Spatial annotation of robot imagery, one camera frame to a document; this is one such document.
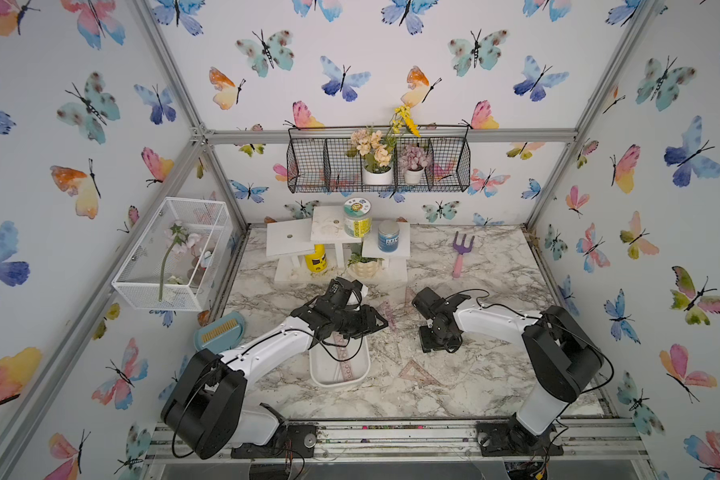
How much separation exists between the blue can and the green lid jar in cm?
5

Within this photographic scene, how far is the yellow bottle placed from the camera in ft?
3.24

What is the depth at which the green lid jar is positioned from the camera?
83cm

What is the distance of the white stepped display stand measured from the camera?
2.96ft

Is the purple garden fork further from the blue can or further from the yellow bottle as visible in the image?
the yellow bottle

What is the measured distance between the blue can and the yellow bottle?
20 cm
